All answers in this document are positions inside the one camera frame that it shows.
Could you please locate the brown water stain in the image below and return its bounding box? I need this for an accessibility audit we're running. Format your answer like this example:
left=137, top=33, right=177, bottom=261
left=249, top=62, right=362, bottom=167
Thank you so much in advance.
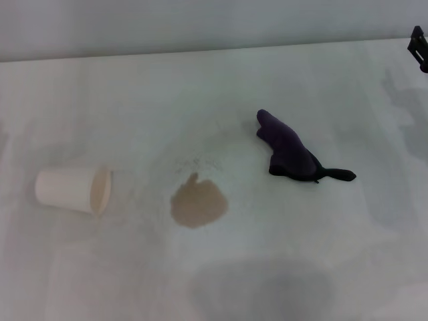
left=170, top=171, right=230, bottom=230

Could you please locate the purple rag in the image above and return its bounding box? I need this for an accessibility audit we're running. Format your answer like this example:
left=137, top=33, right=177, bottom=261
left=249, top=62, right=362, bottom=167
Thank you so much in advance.
left=256, top=108, right=357, bottom=185

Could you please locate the white paper cup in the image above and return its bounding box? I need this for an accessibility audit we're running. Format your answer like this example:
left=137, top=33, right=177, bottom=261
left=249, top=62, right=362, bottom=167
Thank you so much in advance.
left=35, top=164, right=113, bottom=217

